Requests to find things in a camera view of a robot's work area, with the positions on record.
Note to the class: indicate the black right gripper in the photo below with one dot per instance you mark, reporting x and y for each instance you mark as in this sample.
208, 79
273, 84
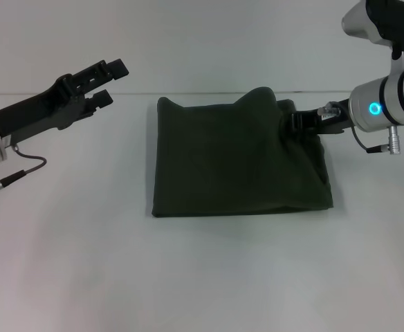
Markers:
333, 124

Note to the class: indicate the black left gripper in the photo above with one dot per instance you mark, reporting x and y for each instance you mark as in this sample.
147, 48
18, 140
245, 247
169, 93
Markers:
32, 110

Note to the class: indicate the dark green t-shirt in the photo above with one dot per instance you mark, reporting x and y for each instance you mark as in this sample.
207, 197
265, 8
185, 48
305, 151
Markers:
240, 155

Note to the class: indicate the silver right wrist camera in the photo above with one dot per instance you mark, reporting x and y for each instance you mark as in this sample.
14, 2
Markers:
385, 20

